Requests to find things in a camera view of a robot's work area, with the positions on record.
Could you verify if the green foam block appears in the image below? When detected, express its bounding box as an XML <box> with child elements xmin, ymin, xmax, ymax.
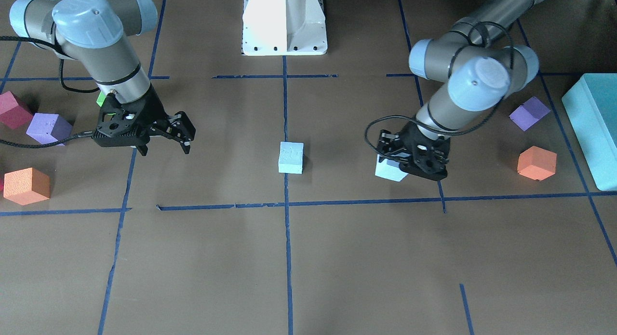
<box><xmin>96</xmin><ymin>93</ymin><xmax>119</xmax><ymax>116</ymax></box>

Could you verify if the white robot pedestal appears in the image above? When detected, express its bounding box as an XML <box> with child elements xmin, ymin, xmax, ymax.
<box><xmin>241</xmin><ymin>0</ymin><xmax>328</xmax><ymax>56</ymax></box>

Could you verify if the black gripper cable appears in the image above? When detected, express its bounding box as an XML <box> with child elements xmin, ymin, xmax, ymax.
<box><xmin>0</xmin><ymin>35</ymin><xmax>102</xmax><ymax>149</ymax></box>

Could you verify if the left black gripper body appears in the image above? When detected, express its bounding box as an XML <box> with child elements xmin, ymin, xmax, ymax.
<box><xmin>377</xmin><ymin>122</ymin><xmax>450</xmax><ymax>181</ymax></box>

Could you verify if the orange foam block far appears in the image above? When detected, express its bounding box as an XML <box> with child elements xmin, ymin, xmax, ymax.
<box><xmin>516</xmin><ymin>146</ymin><xmax>557</xmax><ymax>181</ymax></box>

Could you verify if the purple foam block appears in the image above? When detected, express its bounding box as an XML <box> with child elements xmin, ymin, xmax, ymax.
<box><xmin>26</xmin><ymin>113</ymin><xmax>73</xmax><ymax>144</ymax></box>
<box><xmin>509</xmin><ymin>96</ymin><xmax>551</xmax><ymax>132</ymax></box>

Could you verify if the purple foam block near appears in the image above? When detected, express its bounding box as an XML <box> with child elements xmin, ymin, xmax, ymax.
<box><xmin>26</xmin><ymin>113</ymin><xmax>73</xmax><ymax>144</ymax></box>

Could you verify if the blue plastic bin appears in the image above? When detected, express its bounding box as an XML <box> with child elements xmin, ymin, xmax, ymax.
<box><xmin>562</xmin><ymin>73</ymin><xmax>617</xmax><ymax>191</ymax></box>

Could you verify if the orange foam block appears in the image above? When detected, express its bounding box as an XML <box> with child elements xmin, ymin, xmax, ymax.
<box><xmin>516</xmin><ymin>146</ymin><xmax>557</xmax><ymax>181</ymax></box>
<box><xmin>3</xmin><ymin>168</ymin><xmax>51</xmax><ymax>206</ymax></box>

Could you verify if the light blue foam block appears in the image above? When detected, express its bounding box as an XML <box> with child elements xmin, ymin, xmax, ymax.
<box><xmin>278</xmin><ymin>141</ymin><xmax>304</xmax><ymax>174</ymax></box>

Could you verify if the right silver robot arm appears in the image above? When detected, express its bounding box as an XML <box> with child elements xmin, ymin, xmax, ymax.
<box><xmin>1</xmin><ymin>0</ymin><xmax>196</xmax><ymax>155</ymax></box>

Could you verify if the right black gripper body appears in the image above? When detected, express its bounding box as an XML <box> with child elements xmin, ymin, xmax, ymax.
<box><xmin>92</xmin><ymin>85</ymin><xmax>170</xmax><ymax>147</ymax></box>

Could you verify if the orange foam block near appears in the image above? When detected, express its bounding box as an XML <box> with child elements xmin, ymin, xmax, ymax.
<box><xmin>3</xmin><ymin>168</ymin><xmax>51</xmax><ymax>206</ymax></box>

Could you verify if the red foam block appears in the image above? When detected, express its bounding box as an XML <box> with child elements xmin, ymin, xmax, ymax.
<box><xmin>0</xmin><ymin>91</ymin><xmax>33</xmax><ymax>129</ymax></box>

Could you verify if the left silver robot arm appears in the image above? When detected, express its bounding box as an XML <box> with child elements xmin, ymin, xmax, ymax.
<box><xmin>372</xmin><ymin>0</ymin><xmax>545</xmax><ymax>181</ymax></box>

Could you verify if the purple foam block far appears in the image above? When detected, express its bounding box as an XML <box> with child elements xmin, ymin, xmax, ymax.
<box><xmin>509</xmin><ymin>96</ymin><xmax>551</xmax><ymax>132</ymax></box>

